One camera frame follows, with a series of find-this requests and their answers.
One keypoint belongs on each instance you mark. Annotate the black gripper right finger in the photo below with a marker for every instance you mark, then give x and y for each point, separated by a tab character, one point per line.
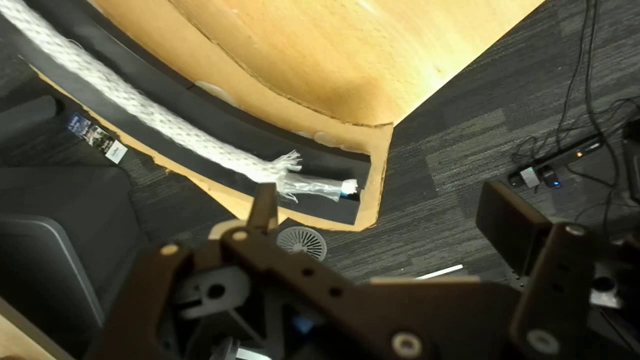
567	301

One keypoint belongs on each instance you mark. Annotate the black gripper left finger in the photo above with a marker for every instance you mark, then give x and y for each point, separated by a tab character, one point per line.
200	321

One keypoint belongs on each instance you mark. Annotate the thin white stick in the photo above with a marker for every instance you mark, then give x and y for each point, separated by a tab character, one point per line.
440	272

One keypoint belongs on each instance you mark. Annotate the round grey floor vent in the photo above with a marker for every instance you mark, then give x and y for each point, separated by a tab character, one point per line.
303	241

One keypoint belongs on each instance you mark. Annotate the black power strip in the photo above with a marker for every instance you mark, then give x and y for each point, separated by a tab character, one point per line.
567	155

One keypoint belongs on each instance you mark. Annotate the dark grey office chair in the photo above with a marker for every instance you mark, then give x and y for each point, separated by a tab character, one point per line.
53	266

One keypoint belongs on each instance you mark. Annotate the white and blue label tag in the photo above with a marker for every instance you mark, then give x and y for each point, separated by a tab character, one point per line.
115	152

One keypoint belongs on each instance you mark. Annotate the black curved foam channel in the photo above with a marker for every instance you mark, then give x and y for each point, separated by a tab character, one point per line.
166	92

